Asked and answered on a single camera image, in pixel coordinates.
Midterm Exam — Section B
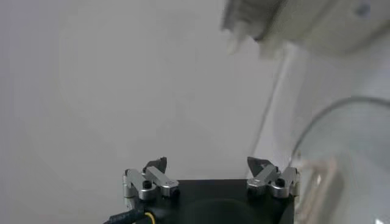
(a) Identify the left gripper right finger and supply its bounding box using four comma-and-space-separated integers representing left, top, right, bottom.
246, 156, 301, 199

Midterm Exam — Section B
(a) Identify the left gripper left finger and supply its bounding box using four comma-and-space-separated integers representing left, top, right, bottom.
122, 156, 180, 201

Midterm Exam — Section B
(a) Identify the glass lid with cream handle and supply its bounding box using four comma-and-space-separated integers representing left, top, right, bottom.
291, 96, 390, 224

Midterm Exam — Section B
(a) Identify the white electric cooker base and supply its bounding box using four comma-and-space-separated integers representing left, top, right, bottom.
221, 0, 390, 61

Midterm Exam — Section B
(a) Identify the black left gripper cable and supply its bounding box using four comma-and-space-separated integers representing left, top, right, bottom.
102, 208, 147, 224

